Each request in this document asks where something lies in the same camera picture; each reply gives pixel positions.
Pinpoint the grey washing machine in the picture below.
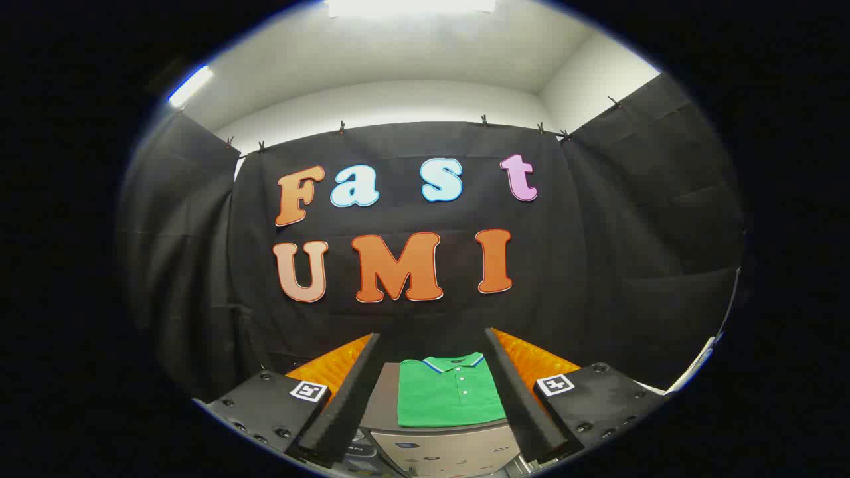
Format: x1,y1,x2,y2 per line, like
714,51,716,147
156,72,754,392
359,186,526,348
347,426,381,467

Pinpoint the grey cabinet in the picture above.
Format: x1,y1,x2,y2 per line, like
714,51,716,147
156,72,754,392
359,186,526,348
359,362,525,478

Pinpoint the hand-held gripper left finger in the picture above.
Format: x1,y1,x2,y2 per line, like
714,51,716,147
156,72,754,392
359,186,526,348
193,332,384,469

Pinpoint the green polo shirt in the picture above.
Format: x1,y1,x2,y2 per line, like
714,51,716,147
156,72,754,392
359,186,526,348
397,352,507,428

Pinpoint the ceiling light tube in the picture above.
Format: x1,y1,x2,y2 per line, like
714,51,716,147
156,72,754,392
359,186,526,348
167,64,215,108

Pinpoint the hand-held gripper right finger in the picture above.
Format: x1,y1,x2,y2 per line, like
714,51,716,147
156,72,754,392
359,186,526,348
483,327,668,465

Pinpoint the ceiling light panel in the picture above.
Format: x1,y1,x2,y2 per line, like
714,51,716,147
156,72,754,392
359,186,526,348
324,0,497,19

